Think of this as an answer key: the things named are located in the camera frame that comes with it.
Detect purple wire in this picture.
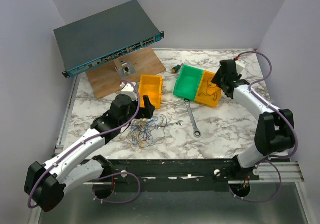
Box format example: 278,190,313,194
198,77,223,102

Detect blue yellow wires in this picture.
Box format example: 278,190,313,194
119,113,168,152

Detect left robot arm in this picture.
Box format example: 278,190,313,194
24,94,156,212

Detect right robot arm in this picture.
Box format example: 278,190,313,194
211,59,297,180

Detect right yellow plastic bin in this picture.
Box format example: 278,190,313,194
194,70,222,107

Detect yellow plastic bin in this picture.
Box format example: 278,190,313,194
194,70,222,107
138,74,163,109

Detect left yellow plastic bin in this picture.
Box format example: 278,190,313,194
138,74,163,109

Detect green plastic bin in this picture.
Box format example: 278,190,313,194
173,65,204,100

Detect plywood board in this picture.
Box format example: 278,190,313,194
86,47,166,99

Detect small open-end wrench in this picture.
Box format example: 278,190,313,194
155,120,183,129

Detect ratcheting combination wrench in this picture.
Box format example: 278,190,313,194
184,99,202,138

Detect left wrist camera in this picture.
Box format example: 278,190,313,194
120,81,138,101

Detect metal bracket stand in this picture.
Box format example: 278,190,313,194
114,59,136,78

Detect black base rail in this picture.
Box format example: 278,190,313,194
93,155,259,193

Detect grey network switch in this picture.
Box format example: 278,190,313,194
54,0,165,78

